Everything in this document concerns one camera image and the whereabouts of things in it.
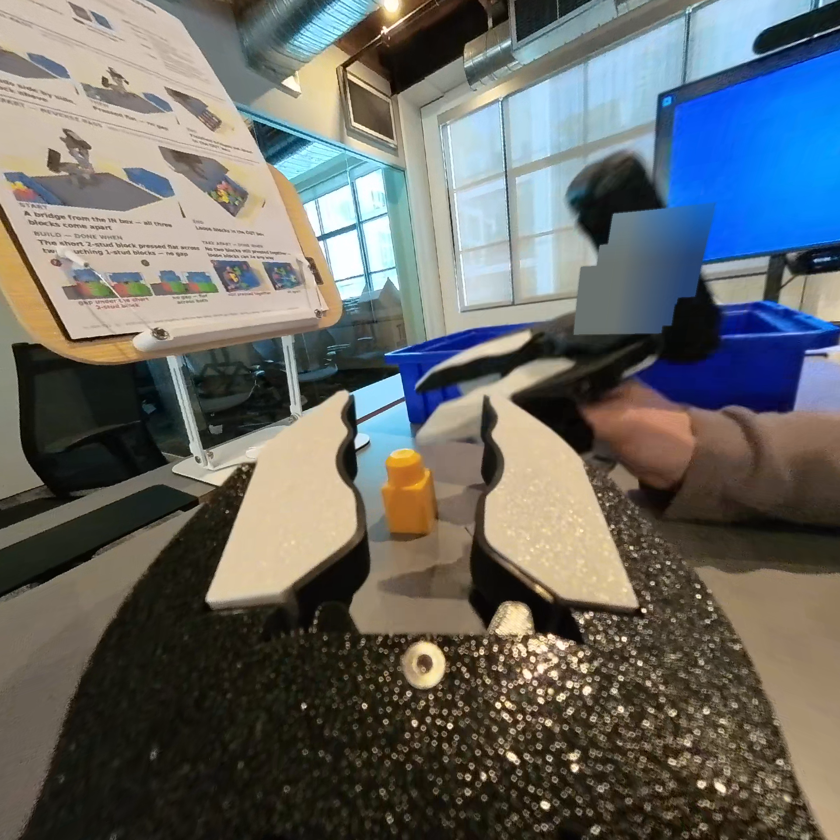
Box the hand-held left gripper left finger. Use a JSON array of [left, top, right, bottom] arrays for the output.
[[205, 389, 371, 613]]

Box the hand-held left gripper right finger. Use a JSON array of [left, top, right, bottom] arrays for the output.
[[470, 394, 642, 616]]

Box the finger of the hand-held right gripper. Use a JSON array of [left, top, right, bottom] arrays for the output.
[[413, 327, 549, 395], [416, 377, 526, 448]]

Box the yellow one-stud block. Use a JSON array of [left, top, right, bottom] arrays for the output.
[[381, 448, 438, 536]]

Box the blue plastic bin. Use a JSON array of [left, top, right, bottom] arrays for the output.
[[384, 301, 840, 427]]

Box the person's right forearm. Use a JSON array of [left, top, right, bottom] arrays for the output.
[[656, 403, 840, 529]]

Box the person's right hand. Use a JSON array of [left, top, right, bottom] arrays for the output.
[[583, 382, 698, 494]]

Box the instruction sheet on stand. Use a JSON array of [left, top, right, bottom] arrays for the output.
[[0, 0, 370, 488]]

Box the large paned window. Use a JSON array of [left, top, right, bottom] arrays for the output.
[[438, 0, 840, 317]]

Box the black rectangular mat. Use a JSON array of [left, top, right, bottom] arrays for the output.
[[0, 484, 200, 599]]

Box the black office chair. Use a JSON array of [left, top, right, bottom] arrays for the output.
[[12, 341, 173, 501]]

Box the small black device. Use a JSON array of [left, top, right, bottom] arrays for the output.
[[786, 248, 840, 275]]

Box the blue screen monitor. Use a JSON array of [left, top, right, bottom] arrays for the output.
[[653, 42, 840, 265]]

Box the air vent grille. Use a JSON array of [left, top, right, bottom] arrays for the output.
[[508, 0, 621, 52]]

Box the black webcam bar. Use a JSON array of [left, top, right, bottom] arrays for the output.
[[753, 10, 840, 56]]

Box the printed instruction sheet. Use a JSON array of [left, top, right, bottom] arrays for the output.
[[0, 0, 329, 342]]

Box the wall vent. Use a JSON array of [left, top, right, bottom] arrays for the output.
[[336, 64, 401, 151]]

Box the silver air duct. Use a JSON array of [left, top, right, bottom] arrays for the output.
[[462, 0, 657, 91]]

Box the large spiral air duct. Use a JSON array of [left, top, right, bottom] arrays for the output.
[[235, 0, 368, 64]]

